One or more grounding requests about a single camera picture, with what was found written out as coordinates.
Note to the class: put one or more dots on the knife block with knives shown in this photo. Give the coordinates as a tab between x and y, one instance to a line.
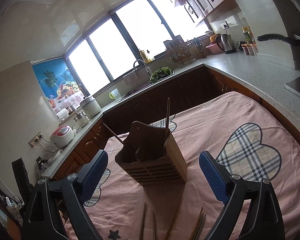
199	47

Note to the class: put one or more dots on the red white rice cooker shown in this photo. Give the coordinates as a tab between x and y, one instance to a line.
62	136

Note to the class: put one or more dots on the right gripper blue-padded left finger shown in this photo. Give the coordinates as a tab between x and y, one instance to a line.
42	217

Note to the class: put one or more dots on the green vegetables in sink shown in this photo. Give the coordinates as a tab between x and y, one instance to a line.
159	74

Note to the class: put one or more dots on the chrome sink faucet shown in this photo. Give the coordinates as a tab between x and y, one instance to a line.
138	65

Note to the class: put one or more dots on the metal fork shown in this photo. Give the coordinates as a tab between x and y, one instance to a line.
198	227

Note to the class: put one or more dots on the black pan handle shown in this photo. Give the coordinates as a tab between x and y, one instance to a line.
292	41

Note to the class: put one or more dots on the yellow dish soap bottle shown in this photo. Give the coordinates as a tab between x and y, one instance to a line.
144	56

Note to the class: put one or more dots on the wooden utensil holder box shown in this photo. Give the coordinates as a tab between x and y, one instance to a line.
151	156

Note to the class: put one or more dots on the pink plastic basin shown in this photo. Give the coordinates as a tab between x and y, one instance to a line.
214	48

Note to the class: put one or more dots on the tropical beach fruit poster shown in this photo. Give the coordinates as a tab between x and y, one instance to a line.
58	84

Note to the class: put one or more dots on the wall power outlet strip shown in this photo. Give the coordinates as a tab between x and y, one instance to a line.
34	141

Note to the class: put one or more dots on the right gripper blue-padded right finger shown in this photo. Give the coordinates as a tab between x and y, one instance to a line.
264	218

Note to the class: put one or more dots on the metal dish drying rack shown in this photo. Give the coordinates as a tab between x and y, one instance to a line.
179	51

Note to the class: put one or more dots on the pink tablecloth with plaid hearts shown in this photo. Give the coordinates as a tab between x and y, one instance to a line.
242	177

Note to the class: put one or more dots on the red patterned wooden chopstick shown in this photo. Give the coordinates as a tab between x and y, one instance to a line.
154	227

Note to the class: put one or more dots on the wall socket near kettle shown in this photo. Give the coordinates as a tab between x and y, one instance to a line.
224	25

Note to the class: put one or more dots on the green labelled bottle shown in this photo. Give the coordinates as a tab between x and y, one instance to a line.
247	35

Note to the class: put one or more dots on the stainless steel electric kettle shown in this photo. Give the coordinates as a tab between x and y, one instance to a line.
225	43

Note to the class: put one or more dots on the wooden lower cabinets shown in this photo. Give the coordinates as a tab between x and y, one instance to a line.
186	91

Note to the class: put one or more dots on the green handled plastic jug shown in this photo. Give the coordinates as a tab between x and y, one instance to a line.
115	94

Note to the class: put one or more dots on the dark chopsticks in left slot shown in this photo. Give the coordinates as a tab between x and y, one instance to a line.
116	136

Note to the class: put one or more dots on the kitchen window frame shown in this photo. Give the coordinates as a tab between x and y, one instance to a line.
109	51

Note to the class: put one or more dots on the spice jar set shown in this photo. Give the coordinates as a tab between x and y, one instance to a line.
250	49

